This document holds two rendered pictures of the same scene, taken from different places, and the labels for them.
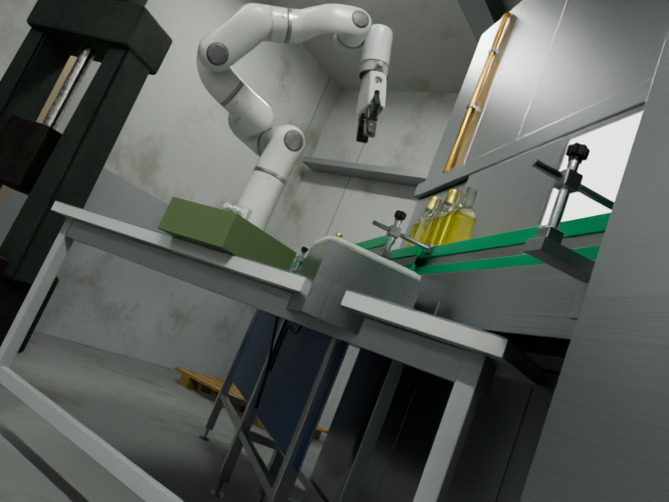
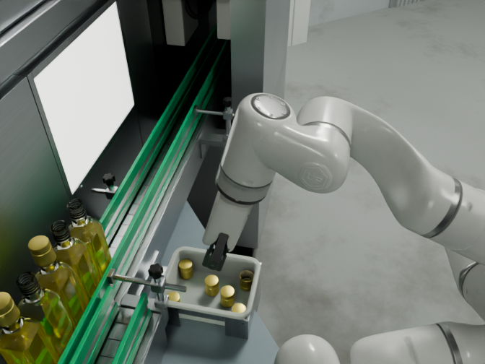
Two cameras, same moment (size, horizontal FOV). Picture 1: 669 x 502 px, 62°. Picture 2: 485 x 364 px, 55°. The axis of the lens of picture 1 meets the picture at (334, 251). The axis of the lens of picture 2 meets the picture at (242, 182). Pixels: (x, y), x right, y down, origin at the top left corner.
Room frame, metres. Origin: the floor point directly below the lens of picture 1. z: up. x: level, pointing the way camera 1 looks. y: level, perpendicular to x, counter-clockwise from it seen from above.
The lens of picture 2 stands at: (1.81, 0.28, 1.77)
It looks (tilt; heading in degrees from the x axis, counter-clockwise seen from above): 42 degrees down; 205
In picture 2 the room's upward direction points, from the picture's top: straight up
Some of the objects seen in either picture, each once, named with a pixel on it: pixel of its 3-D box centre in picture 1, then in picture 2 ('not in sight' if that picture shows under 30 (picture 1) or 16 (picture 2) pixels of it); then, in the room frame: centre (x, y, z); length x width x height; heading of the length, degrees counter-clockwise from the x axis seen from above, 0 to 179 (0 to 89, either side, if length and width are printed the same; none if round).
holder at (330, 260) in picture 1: (368, 285); (200, 289); (1.23, -0.10, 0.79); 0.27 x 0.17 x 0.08; 103
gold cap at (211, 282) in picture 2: not in sight; (211, 285); (1.21, -0.08, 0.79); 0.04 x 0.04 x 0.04
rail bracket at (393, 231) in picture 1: (400, 238); (148, 284); (1.36, -0.14, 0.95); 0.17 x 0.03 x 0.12; 103
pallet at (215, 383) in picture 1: (251, 405); not in sight; (4.60, 0.14, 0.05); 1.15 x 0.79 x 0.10; 52
